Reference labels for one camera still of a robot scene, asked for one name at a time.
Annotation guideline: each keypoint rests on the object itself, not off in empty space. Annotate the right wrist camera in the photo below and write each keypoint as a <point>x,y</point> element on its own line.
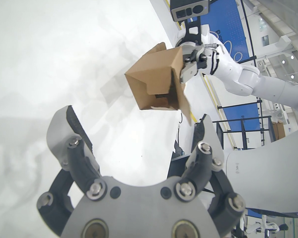
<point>188,3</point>

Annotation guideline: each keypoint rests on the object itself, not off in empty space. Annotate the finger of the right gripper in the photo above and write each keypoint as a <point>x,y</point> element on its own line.
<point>188,71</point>

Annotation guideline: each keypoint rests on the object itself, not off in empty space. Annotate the blue partition panel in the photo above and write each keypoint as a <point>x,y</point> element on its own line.
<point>241,117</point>
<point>228,18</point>

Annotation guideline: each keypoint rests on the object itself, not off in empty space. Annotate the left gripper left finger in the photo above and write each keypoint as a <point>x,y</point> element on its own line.
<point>77,157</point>

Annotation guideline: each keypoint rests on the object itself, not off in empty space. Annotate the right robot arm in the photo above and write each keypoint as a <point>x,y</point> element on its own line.
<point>241,75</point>

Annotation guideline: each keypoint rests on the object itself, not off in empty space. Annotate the small brown carton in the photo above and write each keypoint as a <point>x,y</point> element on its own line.
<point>151,75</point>

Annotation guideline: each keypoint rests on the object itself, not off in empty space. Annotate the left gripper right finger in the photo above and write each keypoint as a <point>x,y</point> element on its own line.
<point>201,164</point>

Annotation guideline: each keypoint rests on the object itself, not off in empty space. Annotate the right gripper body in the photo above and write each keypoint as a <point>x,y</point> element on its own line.
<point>202,59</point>

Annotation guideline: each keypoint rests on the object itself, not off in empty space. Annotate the robot body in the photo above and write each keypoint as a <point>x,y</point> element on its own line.
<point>268,169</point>

